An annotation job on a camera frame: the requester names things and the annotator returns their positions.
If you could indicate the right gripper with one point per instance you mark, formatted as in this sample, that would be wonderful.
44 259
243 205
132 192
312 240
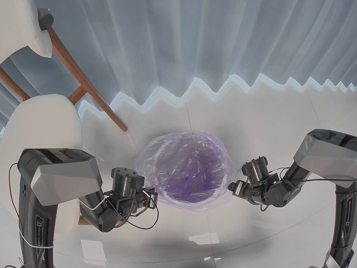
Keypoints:
238 190

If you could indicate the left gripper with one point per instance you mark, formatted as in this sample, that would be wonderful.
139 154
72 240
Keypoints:
150 200

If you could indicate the purple plastic bag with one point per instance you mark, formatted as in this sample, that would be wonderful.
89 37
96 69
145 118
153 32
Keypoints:
195 163

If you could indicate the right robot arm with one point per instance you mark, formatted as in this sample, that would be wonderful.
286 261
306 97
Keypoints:
320 155

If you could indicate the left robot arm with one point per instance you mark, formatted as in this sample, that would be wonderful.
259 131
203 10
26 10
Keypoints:
64 172

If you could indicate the white trash bin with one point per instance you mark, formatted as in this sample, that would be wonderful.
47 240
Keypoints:
192 199

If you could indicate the white cushioned wooden chair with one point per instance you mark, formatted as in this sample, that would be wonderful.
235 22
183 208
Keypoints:
41 121

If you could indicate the pale blue curtain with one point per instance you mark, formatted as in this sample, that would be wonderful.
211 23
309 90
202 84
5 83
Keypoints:
195 38

